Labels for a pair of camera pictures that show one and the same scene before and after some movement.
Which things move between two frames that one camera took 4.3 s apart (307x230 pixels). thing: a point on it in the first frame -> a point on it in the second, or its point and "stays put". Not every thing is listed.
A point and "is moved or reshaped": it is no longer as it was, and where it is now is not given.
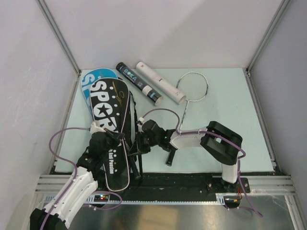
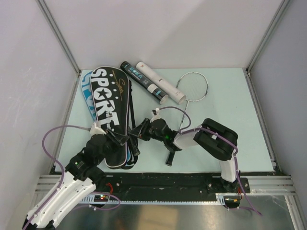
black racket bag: (113, 107) is moved or reshaped
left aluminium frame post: (60, 35) stays put
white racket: (192, 86) stays put
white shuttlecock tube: (159, 81) stays put
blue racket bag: (89, 77) -> (87, 93)
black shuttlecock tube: (156, 97) is moved or reshaped
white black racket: (133, 162) -> (134, 146)
